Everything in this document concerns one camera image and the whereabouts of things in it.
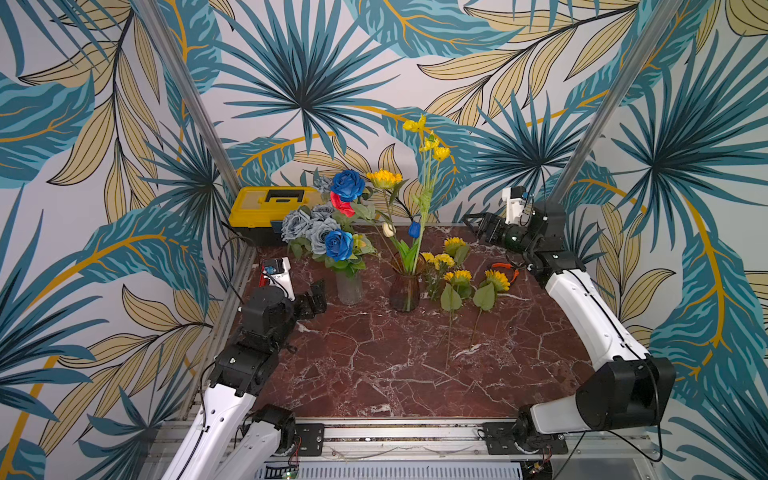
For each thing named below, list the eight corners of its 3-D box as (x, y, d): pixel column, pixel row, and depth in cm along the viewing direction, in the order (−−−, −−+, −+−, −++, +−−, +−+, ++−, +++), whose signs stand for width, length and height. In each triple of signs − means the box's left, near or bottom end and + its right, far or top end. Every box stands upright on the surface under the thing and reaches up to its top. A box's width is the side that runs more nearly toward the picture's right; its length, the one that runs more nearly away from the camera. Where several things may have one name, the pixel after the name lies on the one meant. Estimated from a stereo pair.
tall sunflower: (454, 268, 108) (457, 257, 103) (441, 250, 113) (444, 239, 109) (471, 262, 110) (475, 251, 105) (458, 244, 115) (461, 233, 110)
